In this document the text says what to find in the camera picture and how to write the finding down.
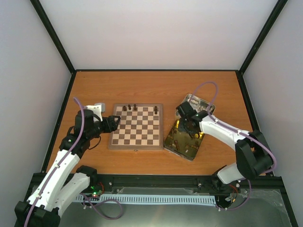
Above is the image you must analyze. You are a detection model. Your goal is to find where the pile of white chess pieces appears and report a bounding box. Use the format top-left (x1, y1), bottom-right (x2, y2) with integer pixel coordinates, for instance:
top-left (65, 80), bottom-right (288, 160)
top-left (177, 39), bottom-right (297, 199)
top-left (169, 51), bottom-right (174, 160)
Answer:
top-left (188, 99), bottom-right (209, 112)

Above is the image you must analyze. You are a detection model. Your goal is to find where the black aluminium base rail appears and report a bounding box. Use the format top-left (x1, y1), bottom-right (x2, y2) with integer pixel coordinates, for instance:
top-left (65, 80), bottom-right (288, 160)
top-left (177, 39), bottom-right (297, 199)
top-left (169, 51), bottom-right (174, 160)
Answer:
top-left (33, 174), bottom-right (282, 193)

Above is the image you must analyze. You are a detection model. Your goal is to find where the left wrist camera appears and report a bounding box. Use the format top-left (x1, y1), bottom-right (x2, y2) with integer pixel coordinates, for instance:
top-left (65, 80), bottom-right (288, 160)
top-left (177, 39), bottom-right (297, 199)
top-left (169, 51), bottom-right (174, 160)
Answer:
top-left (85, 103), bottom-right (106, 118)

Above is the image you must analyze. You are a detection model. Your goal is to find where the pile of dark chess pieces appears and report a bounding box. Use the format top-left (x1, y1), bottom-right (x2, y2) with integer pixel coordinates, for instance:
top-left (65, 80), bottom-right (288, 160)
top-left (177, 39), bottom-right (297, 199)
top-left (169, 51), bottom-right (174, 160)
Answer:
top-left (164, 129), bottom-right (202, 152)

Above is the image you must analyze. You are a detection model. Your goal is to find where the gold tin tray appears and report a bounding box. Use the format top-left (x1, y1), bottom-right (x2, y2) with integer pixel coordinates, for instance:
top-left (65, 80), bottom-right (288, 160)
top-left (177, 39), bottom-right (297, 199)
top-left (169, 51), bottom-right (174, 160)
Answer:
top-left (163, 119), bottom-right (205, 161)

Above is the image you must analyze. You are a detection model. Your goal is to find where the wooden folding chess board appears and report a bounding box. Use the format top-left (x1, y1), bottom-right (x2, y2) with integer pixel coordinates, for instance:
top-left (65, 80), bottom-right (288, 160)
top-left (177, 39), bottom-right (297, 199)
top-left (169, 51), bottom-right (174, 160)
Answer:
top-left (108, 103), bottom-right (163, 151)

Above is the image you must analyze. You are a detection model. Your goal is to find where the black frame post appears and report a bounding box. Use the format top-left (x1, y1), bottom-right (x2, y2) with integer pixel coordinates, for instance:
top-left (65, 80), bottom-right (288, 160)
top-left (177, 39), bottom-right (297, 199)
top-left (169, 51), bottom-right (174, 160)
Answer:
top-left (239, 0), bottom-right (288, 76)
top-left (30, 0), bottom-right (76, 76)

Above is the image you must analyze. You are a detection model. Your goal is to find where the silver tin tray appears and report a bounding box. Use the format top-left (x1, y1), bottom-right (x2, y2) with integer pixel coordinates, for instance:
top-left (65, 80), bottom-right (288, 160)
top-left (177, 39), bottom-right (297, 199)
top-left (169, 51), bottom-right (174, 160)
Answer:
top-left (175, 94), bottom-right (216, 120)

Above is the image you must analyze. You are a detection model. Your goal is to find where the small green circuit board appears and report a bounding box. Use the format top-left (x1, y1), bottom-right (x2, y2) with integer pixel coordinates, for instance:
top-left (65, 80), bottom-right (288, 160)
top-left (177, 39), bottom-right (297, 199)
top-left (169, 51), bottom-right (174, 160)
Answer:
top-left (89, 184), bottom-right (104, 197)

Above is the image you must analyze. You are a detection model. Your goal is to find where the purple cable loop front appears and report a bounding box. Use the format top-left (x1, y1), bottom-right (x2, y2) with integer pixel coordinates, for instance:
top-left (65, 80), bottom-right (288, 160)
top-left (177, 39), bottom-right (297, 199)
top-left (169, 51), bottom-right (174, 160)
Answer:
top-left (80, 192), bottom-right (124, 219)

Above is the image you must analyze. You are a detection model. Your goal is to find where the black frame post right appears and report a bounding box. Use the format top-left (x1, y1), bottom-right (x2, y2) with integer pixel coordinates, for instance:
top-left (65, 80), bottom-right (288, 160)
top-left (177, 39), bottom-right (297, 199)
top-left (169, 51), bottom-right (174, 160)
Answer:
top-left (239, 0), bottom-right (288, 76)

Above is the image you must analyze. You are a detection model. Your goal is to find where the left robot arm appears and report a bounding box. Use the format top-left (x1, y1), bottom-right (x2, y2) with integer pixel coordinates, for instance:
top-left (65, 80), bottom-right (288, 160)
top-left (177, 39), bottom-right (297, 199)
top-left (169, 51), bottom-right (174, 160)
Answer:
top-left (15, 106), bottom-right (121, 227)

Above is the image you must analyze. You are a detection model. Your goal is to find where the black frame post left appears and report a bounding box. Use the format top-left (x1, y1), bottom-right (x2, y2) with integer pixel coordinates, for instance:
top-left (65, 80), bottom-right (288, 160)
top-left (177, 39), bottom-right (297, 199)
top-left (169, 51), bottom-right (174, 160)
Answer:
top-left (30, 0), bottom-right (76, 76)

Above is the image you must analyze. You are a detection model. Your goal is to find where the light blue cable duct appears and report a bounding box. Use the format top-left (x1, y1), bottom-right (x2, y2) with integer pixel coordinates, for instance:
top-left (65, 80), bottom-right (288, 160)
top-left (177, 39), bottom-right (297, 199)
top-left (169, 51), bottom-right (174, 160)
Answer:
top-left (90, 194), bottom-right (216, 206)

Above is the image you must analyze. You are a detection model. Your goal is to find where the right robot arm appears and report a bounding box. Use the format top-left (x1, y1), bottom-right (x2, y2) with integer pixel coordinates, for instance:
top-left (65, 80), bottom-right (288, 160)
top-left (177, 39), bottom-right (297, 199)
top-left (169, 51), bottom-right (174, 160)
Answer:
top-left (176, 101), bottom-right (276, 192)

